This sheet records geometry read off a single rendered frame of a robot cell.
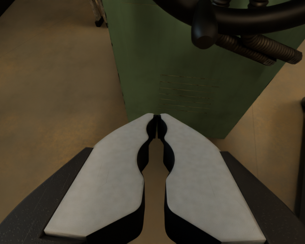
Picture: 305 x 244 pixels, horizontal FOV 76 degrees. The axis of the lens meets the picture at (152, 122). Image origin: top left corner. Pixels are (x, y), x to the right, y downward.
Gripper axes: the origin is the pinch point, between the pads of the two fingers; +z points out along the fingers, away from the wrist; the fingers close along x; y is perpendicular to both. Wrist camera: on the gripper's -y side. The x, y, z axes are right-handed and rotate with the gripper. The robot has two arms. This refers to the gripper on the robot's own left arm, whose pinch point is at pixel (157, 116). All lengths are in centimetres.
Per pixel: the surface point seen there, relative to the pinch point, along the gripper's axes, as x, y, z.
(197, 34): 3.4, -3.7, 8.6
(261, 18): 10.9, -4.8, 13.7
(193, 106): 13, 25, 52
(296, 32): 28.7, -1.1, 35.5
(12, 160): -62, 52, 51
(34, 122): -59, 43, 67
